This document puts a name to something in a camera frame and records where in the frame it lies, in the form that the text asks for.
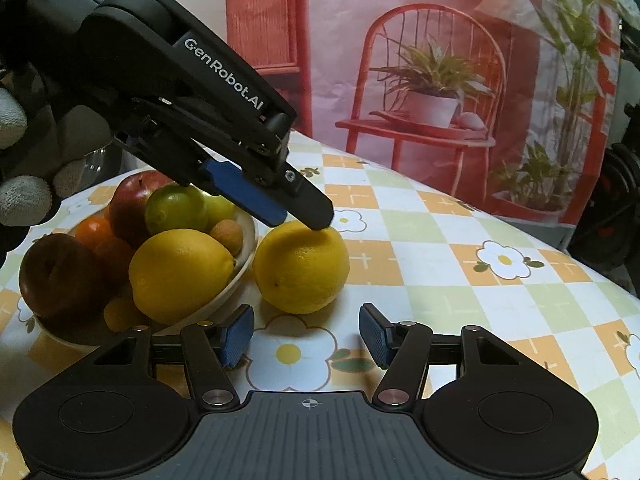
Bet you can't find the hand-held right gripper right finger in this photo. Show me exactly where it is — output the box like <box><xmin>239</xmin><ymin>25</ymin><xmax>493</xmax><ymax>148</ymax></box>
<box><xmin>359</xmin><ymin>303</ymin><xmax>532</xmax><ymax>408</ymax></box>

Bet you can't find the small green plum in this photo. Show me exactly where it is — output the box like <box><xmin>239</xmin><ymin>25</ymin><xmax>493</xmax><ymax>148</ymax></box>
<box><xmin>202</xmin><ymin>193</ymin><xmax>239</xmax><ymax>229</ymax></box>

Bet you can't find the black exercise bike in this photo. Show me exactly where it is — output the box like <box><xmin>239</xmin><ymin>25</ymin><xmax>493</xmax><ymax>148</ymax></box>
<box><xmin>575</xmin><ymin>5</ymin><xmax>640</xmax><ymax>282</ymax></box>

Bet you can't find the person's left hand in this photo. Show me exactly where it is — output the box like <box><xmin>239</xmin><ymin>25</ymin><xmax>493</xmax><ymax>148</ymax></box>
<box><xmin>0</xmin><ymin>85</ymin><xmax>86</xmax><ymax>267</ymax></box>

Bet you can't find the printed pink backdrop cloth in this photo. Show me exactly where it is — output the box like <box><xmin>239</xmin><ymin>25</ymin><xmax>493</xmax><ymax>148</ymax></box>
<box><xmin>225</xmin><ymin>0</ymin><xmax>624</xmax><ymax>227</ymax></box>

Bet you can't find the yellow lemon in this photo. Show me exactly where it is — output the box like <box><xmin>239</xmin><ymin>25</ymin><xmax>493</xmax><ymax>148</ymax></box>
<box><xmin>128</xmin><ymin>229</ymin><xmax>236</xmax><ymax>325</ymax></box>
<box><xmin>252</xmin><ymin>220</ymin><xmax>350</xmax><ymax>314</ymax></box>

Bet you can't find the green lime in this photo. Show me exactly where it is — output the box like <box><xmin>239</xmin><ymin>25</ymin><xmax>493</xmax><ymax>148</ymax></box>
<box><xmin>144</xmin><ymin>183</ymin><xmax>210</xmax><ymax>234</ymax></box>

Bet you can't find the checkered floral tablecloth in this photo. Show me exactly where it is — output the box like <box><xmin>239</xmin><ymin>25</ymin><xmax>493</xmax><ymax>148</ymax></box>
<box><xmin>0</xmin><ymin>130</ymin><xmax>640</xmax><ymax>480</ymax></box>

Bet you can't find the bright red apple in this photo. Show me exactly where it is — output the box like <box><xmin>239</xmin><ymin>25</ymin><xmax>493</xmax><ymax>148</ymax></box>
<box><xmin>109</xmin><ymin>170</ymin><xmax>174</xmax><ymax>249</ymax></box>

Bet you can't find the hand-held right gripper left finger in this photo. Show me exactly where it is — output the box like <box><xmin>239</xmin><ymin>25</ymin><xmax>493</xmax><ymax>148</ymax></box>
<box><xmin>90</xmin><ymin>304</ymin><xmax>256</xmax><ymax>411</ymax></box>

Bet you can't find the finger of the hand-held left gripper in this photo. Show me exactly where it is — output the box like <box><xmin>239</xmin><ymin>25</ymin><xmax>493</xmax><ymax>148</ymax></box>
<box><xmin>199</xmin><ymin>157</ymin><xmax>289</xmax><ymax>228</ymax></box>
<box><xmin>245</xmin><ymin>156</ymin><xmax>335</xmax><ymax>232</ymax></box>

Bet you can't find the beige plate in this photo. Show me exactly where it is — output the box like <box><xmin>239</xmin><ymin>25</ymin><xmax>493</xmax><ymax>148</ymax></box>
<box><xmin>30</xmin><ymin>200</ymin><xmax>259</xmax><ymax>349</ymax></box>

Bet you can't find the dark red apple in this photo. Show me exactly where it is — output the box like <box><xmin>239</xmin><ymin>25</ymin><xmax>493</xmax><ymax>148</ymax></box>
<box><xmin>19</xmin><ymin>232</ymin><xmax>104</xmax><ymax>319</ymax></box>

